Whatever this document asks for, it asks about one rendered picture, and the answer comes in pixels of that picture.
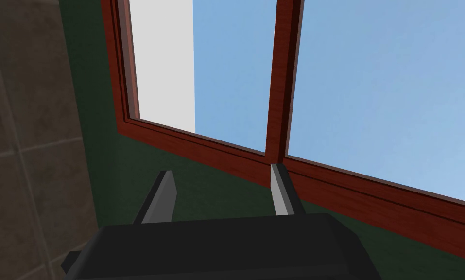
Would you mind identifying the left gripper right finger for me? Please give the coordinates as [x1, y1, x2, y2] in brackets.
[270, 163, 307, 216]

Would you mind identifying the red-brown framed window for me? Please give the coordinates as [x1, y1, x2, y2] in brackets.
[100, 0, 465, 265]

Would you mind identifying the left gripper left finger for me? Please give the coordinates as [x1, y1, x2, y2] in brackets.
[133, 170, 177, 225]

